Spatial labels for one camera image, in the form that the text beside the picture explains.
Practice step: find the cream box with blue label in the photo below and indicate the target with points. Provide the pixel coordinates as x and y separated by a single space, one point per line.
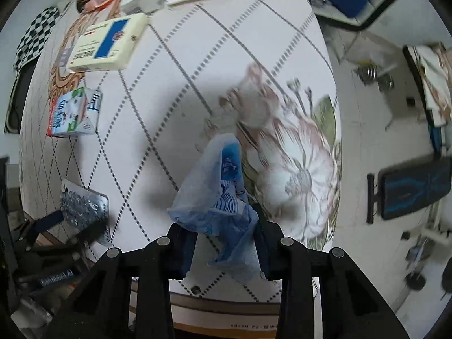
106 42

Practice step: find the black blue exercise board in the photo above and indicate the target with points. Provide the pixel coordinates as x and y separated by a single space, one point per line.
413 187

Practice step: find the small grey sachet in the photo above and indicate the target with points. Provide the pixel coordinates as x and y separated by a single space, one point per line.
65 56

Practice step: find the blue green milk carton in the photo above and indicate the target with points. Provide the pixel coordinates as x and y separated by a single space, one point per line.
70 113

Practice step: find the white metal stand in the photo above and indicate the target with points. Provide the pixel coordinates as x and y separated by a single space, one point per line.
420 254

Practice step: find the silver blister pack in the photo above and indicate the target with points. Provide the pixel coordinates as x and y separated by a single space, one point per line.
81 201

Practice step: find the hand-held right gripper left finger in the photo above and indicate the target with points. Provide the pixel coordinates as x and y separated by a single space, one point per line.
185 254

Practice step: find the chrome dumbbell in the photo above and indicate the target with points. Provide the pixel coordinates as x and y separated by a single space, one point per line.
367 72

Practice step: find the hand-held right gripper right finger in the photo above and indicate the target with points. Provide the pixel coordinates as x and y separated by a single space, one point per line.
263 254

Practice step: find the black white checkered cloth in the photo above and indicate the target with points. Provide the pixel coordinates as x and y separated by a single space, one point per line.
35 35

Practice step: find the blue plastic bag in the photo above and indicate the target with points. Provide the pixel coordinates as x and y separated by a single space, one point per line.
212 183

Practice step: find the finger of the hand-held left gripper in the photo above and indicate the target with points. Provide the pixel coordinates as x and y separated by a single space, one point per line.
46 224
90 233

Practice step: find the table with checked tablecloth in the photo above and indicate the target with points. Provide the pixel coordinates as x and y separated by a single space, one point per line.
176 77

